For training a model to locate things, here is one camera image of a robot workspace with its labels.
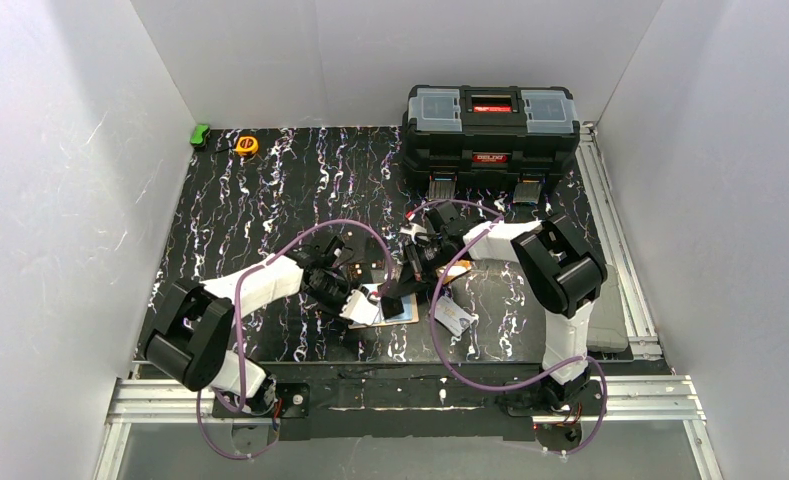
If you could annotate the green plastic object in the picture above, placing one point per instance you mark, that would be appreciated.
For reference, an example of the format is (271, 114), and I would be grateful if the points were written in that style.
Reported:
(200, 136)

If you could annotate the beige card holder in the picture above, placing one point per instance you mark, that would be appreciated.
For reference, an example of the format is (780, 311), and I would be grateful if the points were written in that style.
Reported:
(410, 303)

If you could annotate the black plastic toolbox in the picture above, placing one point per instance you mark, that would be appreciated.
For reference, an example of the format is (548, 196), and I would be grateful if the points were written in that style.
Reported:
(489, 137)

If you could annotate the silver toolbox latch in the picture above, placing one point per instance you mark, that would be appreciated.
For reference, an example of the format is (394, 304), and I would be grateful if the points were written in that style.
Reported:
(441, 186)
(528, 191)

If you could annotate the yellow tape measure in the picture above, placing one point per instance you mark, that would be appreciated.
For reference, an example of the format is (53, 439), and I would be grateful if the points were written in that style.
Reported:
(247, 145)

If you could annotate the aluminium frame rail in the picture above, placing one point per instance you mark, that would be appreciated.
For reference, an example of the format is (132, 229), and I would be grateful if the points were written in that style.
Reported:
(630, 398)
(638, 324)

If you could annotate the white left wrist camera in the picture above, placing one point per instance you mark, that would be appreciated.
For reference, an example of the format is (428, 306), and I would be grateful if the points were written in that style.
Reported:
(360, 312)

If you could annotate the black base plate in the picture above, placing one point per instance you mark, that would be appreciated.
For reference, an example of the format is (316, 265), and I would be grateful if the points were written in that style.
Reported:
(327, 400)

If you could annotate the white card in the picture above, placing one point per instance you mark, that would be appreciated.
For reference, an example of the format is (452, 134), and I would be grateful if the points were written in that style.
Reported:
(452, 317)

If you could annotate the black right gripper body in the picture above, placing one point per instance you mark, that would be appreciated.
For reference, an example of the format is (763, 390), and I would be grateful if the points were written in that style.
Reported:
(409, 266)

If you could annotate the black VIP card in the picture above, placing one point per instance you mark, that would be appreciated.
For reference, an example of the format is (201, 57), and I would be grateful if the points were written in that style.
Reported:
(391, 307)
(365, 261)

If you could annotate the aluminium frame rail front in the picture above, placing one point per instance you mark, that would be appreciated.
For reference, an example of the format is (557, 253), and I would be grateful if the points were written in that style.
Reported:
(630, 398)

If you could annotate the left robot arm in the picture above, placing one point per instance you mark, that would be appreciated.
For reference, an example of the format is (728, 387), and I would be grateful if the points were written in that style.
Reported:
(189, 334)

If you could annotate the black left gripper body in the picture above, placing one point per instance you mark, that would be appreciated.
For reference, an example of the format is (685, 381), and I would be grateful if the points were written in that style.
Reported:
(340, 295)

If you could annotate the silver toolbox latch right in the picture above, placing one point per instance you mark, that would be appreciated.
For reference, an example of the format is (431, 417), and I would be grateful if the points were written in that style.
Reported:
(528, 191)

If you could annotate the grey pad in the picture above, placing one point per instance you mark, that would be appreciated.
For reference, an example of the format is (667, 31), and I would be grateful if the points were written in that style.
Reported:
(607, 331)

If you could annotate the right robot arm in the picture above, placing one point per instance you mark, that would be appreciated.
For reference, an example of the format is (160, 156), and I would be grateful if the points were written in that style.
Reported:
(563, 270)

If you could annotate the aluminium frame rail right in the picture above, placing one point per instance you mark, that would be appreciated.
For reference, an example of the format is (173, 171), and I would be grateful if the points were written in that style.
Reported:
(638, 324)

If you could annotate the orange card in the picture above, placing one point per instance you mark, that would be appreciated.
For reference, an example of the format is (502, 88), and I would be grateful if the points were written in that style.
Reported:
(458, 269)

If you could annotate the silver toolbox latch left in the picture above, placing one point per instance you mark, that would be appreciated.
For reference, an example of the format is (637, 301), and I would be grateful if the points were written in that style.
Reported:
(441, 186)

